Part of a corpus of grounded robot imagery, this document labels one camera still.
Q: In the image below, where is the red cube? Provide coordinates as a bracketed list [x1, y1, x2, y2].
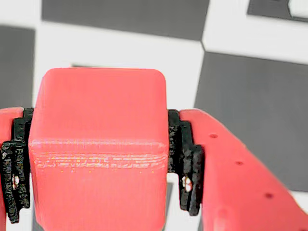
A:
[28, 67, 169, 231]

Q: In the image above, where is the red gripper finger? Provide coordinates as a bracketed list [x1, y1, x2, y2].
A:
[167, 108, 308, 231]
[0, 107, 34, 224]

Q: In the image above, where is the black white marker mat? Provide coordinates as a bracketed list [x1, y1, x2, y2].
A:
[0, 0, 308, 231]

